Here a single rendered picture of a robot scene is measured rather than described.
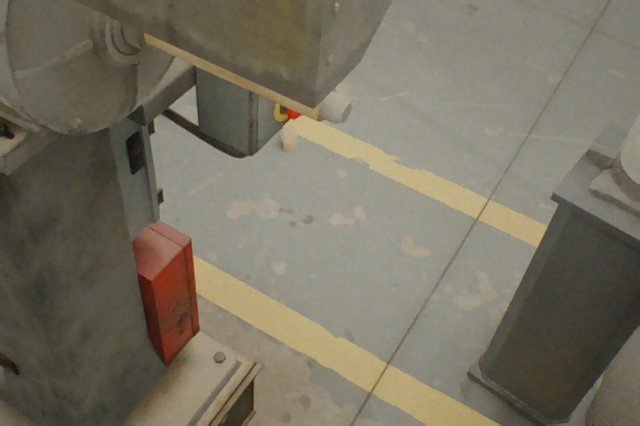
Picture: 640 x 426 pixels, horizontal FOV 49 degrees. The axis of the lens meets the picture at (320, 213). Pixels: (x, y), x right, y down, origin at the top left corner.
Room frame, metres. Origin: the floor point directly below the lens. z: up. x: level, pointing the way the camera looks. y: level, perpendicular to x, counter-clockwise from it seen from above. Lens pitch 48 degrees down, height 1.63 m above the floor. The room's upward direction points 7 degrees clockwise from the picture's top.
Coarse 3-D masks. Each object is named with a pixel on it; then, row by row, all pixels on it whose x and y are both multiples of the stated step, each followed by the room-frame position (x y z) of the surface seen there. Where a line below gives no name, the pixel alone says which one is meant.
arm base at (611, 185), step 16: (592, 144) 1.07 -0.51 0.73; (624, 144) 1.09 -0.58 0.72; (592, 160) 1.04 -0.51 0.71; (608, 160) 1.03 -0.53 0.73; (608, 176) 0.99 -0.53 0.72; (624, 176) 0.96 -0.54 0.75; (592, 192) 0.96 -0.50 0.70; (608, 192) 0.95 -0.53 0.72; (624, 192) 0.95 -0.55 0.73; (624, 208) 0.93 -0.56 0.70
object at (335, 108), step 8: (328, 96) 0.45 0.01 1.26; (336, 96) 0.46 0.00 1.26; (328, 104) 0.45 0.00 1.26; (336, 104) 0.45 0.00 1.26; (344, 104) 0.45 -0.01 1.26; (320, 112) 0.45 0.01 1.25; (328, 112) 0.44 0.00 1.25; (336, 112) 0.44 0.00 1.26; (344, 112) 0.45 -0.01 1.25; (328, 120) 0.45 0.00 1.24; (336, 120) 0.44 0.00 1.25; (344, 120) 0.45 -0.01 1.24
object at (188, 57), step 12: (168, 48) 0.51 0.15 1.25; (192, 60) 0.50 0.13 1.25; (204, 60) 0.49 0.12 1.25; (216, 72) 0.49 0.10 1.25; (228, 72) 0.48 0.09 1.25; (240, 84) 0.48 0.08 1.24; (252, 84) 0.47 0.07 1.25; (264, 96) 0.47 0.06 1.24; (276, 96) 0.46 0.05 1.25; (288, 108) 0.46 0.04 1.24; (300, 108) 0.45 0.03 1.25
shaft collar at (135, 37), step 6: (126, 24) 0.52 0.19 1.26; (126, 30) 0.52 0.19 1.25; (132, 30) 0.52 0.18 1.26; (138, 30) 0.52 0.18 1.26; (126, 36) 0.52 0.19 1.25; (132, 36) 0.52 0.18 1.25; (138, 36) 0.52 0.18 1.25; (144, 36) 0.52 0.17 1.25; (132, 42) 0.52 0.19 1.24; (138, 42) 0.52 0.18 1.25; (144, 42) 0.52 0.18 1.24; (144, 48) 0.52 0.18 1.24; (150, 48) 0.53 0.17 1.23; (156, 48) 0.53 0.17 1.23
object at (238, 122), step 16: (208, 80) 0.75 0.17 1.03; (224, 80) 0.74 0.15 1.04; (208, 96) 0.75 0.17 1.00; (224, 96) 0.74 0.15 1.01; (240, 96) 0.73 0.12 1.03; (256, 96) 0.73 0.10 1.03; (176, 112) 0.79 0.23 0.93; (208, 112) 0.75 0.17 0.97; (224, 112) 0.74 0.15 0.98; (240, 112) 0.73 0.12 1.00; (256, 112) 0.73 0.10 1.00; (272, 112) 0.76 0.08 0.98; (192, 128) 0.78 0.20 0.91; (208, 128) 0.75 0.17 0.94; (224, 128) 0.74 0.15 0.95; (240, 128) 0.73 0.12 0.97; (256, 128) 0.72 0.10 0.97; (272, 128) 0.76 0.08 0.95; (224, 144) 0.78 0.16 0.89; (240, 144) 0.73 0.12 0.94; (256, 144) 0.72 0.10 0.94
